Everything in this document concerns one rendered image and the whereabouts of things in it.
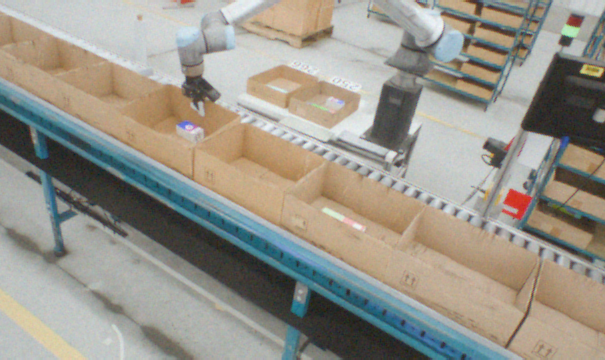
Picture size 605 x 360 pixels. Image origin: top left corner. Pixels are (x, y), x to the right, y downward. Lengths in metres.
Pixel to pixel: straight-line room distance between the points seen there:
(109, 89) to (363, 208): 1.36
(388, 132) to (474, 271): 1.09
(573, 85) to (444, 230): 0.67
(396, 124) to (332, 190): 0.86
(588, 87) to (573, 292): 0.69
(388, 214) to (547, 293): 0.57
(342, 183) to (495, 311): 0.70
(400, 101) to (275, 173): 0.88
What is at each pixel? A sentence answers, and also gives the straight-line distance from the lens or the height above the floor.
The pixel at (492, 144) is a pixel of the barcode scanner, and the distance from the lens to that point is 2.14.
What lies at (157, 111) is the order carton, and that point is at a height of 0.97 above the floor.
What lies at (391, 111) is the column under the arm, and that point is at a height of 0.95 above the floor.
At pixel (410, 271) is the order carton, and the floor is 1.00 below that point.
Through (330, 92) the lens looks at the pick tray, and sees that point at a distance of 2.97.
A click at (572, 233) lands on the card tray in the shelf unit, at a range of 2.76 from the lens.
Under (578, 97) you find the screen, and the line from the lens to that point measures 1.87.
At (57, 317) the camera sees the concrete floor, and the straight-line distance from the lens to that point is 2.57.
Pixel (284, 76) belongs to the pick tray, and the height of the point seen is 0.77.
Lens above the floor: 1.92
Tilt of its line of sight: 34 degrees down
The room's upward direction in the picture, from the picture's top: 11 degrees clockwise
